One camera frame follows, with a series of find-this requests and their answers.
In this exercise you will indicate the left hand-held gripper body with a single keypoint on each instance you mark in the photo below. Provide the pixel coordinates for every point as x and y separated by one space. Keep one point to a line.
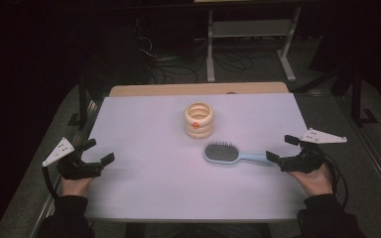
79 168

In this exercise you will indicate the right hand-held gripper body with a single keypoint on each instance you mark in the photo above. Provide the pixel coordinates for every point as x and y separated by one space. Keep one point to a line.
306 158

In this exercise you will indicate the light blue hairbrush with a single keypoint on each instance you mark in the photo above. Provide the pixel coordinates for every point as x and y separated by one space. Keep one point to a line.
221 153

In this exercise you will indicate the cream ringed holder cup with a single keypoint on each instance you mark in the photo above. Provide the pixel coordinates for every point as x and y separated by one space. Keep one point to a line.
198 127

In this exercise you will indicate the person's left hand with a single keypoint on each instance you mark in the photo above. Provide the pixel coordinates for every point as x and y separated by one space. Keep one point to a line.
76 186

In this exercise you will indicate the person's right hand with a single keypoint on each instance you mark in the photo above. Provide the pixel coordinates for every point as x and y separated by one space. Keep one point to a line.
314 183

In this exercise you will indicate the black metal stand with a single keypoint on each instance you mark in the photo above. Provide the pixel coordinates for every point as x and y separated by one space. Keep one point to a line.
83 102
360 105

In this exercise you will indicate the grey metal table frame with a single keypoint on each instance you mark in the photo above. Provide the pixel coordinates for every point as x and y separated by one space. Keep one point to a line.
249 28

